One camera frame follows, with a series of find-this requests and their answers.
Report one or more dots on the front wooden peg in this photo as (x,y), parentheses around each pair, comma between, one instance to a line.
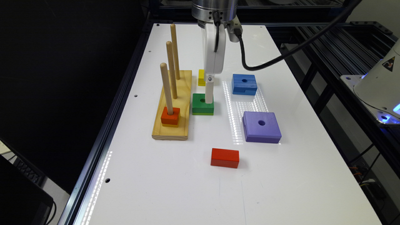
(167,89)

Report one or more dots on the black monitor corner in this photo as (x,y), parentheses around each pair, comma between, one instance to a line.
(22,201)

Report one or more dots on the purple wooden block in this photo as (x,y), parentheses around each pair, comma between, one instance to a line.
(261,127)

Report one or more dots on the yellow wooden block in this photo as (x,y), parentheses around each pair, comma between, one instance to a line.
(200,80)

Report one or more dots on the wooden peg base board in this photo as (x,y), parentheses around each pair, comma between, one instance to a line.
(180,133)

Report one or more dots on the green wooden block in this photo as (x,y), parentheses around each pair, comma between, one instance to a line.
(200,107)

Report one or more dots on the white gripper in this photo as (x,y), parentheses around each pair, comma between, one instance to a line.
(214,45)

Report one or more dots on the rear wooden peg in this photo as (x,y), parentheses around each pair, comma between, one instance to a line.
(175,50)

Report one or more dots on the red block on peg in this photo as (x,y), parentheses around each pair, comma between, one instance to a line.
(170,120)

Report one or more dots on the middle wooden peg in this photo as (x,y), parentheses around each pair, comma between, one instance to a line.
(172,78)

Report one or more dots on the wooden peg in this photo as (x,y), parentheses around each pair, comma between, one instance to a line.
(175,50)
(167,89)
(172,78)

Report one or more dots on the red rectangular wooden block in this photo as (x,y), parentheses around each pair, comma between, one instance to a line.
(225,158)

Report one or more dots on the blue wooden block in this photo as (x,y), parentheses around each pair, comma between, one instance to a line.
(244,84)

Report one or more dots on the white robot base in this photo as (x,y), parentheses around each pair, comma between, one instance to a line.
(378,89)

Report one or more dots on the black keyboard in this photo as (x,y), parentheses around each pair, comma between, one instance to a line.
(32,174)

